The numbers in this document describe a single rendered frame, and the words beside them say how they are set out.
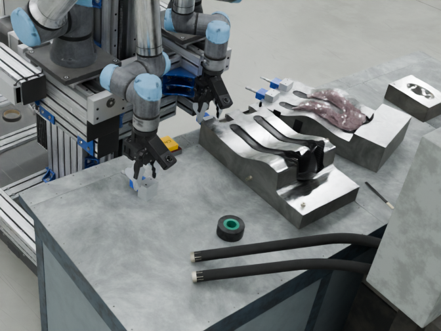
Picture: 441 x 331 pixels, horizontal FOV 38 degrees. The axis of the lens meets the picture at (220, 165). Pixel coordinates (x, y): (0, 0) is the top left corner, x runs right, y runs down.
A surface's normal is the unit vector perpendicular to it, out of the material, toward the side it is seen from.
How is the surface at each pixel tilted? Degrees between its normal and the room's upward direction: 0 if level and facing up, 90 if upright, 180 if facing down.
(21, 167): 0
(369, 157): 90
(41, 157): 0
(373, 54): 0
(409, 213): 90
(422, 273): 90
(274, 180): 90
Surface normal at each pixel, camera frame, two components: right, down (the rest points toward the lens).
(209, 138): -0.77, 0.31
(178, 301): 0.13, -0.78
